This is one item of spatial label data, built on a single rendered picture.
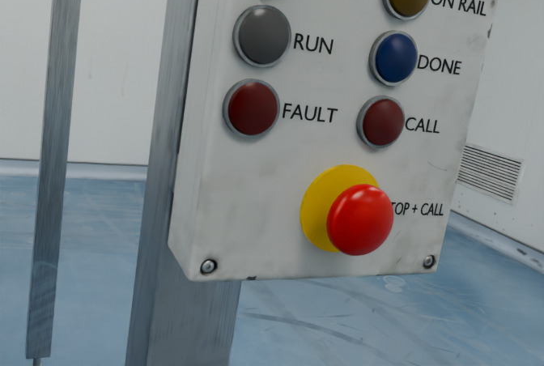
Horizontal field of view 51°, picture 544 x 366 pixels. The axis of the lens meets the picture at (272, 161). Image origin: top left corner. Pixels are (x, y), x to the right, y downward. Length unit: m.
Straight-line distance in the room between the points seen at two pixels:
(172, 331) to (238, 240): 0.11
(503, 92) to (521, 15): 0.50
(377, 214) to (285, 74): 0.09
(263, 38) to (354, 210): 0.10
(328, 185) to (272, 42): 0.09
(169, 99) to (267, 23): 0.10
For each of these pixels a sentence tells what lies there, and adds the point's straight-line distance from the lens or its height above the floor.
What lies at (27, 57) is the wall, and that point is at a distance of 3.87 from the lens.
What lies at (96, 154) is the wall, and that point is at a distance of 4.01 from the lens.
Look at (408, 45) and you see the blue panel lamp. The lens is 0.33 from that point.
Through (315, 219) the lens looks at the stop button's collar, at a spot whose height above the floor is 0.96.
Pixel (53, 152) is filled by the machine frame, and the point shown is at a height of 0.72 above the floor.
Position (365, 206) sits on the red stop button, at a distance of 0.30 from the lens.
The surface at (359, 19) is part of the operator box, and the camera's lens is 0.32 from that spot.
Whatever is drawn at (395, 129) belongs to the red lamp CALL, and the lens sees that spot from 0.33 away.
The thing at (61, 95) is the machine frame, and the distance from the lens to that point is 1.45.
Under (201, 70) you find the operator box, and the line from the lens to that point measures 0.31.
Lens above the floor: 1.05
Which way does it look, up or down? 12 degrees down
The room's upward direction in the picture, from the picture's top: 9 degrees clockwise
